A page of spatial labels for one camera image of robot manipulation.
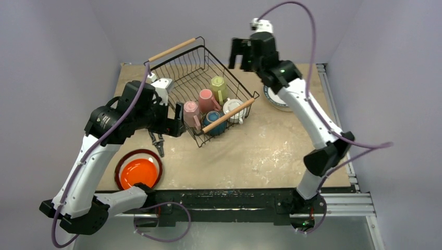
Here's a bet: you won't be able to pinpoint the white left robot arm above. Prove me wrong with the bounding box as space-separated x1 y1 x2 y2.
39 78 185 235

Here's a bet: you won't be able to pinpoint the white cup with handle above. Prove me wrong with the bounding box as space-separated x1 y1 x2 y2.
223 98 248 124

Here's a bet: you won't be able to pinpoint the dark red clear plate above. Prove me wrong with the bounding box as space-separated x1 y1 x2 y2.
114 149 164 190

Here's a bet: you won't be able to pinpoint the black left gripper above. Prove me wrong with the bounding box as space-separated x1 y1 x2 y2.
134 97 186 136

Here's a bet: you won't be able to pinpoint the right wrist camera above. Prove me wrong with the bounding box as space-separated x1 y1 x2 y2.
250 18 274 34

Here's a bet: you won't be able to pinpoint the orange plate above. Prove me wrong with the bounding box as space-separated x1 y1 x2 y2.
120 158 158 190

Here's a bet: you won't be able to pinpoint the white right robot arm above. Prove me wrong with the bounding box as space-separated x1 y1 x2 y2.
228 32 354 212

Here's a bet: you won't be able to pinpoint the yellow-green mug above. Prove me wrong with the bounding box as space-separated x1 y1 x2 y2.
211 76 228 105

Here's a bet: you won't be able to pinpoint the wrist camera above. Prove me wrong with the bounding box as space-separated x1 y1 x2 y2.
250 18 274 34
147 73 174 106

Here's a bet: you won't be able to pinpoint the black wire dish rack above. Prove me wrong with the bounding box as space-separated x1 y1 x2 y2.
143 36 260 148

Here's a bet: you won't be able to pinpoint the green rimmed white plate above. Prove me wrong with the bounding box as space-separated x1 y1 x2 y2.
263 86 287 105

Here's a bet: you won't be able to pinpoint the dark blue beige bowl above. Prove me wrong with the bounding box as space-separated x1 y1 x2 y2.
202 111 228 136

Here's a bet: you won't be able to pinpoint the dusty pink mug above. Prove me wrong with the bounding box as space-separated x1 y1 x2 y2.
198 89 222 114

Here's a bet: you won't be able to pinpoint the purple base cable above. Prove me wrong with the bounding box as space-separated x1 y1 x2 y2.
133 202 192 243

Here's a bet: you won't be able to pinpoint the black pliers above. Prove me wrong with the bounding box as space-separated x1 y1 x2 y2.
148 130 165 158

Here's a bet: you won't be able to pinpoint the light pink mug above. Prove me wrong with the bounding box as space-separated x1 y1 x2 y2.
183 101 201 130

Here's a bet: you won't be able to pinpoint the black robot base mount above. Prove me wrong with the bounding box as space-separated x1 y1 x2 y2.
132 188 327 229

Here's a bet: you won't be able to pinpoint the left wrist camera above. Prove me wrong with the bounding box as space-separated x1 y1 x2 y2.
147 73 174 106

